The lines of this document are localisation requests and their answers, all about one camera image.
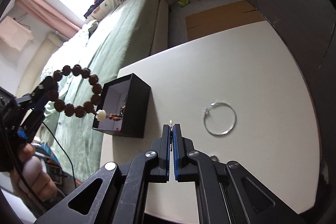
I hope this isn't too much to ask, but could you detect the brown rudraksha bead bracelet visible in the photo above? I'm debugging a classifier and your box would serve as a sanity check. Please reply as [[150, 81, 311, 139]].
[[47, 64, 125, 122]]

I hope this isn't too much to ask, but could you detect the silver bangle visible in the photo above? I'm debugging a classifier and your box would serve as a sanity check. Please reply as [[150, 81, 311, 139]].
[[203, 102, 237, 136]]

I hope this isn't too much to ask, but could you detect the small silver charm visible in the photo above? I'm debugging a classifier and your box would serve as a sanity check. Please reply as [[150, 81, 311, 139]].
[[169, 119, 173, 152]]

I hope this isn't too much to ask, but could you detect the black jewelry box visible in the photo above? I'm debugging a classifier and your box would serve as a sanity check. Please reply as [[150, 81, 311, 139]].
[[92, 73, 151, 138]]

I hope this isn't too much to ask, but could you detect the person's left hand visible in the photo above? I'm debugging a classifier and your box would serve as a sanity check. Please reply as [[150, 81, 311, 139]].
[[10, 144, 58, 203]]

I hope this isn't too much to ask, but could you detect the light green duvet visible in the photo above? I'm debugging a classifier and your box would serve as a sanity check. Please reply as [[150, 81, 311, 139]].
[[40, 20, 98, 121]]

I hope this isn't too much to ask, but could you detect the pink hanging towel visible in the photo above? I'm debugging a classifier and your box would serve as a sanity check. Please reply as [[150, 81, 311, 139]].
[[0, 16, 34, 51]]

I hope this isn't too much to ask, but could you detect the green bed blanket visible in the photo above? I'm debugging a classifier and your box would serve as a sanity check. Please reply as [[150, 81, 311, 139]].
[[39, 0, 168, 181]]

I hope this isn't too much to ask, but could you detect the floral pillow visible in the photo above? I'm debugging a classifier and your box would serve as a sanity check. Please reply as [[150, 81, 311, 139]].
[[88, 0, 123, 21]]

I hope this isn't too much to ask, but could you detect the green object on floor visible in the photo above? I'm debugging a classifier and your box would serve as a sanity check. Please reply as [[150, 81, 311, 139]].
[[177, 0, 190, 8]]

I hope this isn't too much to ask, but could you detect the brown cardboard sheet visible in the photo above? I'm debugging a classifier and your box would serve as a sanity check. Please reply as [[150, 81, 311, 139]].
[[186, 1, 265, 41]]

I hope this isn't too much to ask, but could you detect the dark grey wardrobe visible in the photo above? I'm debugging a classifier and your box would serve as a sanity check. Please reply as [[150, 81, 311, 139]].
[[247, 0, 335, 184]]

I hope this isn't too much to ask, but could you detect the black cable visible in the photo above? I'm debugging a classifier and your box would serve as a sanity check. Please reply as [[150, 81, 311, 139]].
[[41, 121, 78, 189]]

